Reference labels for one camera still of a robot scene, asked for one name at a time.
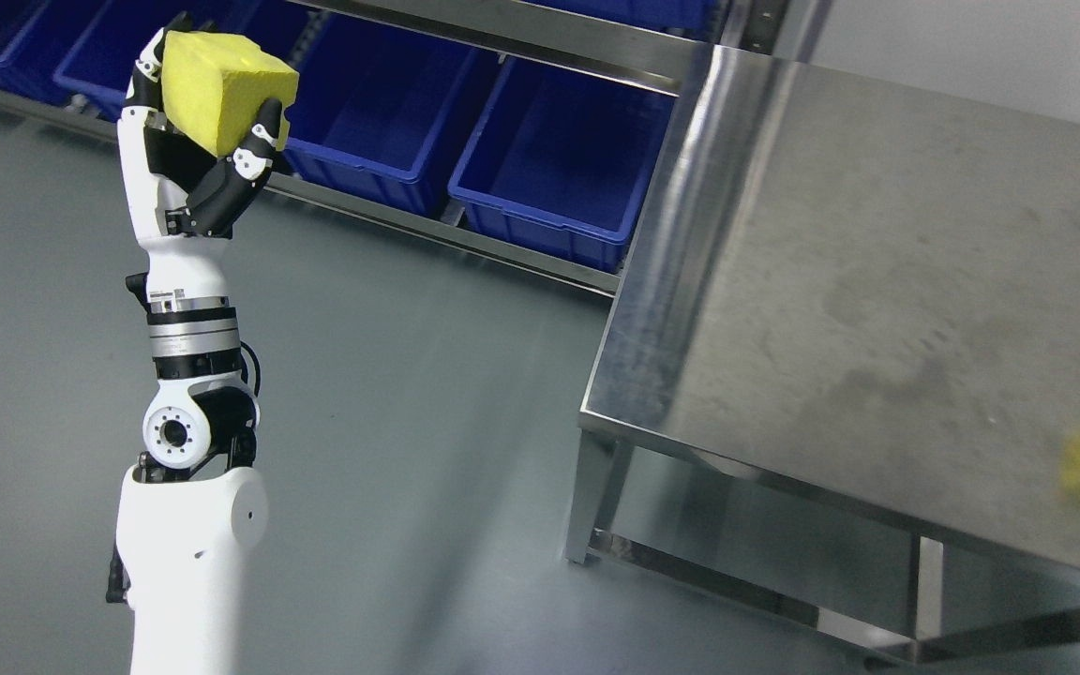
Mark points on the steel shelf rack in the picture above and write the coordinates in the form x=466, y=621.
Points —
x=611, y=51

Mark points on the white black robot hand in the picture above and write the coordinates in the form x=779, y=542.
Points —
x=182, y=202

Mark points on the yellow foam block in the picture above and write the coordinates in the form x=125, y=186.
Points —
x=213, y=85

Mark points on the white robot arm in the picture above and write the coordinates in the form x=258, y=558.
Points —
x=192, y=506

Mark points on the stainless steel table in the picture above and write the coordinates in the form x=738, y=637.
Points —
x=865, y=295

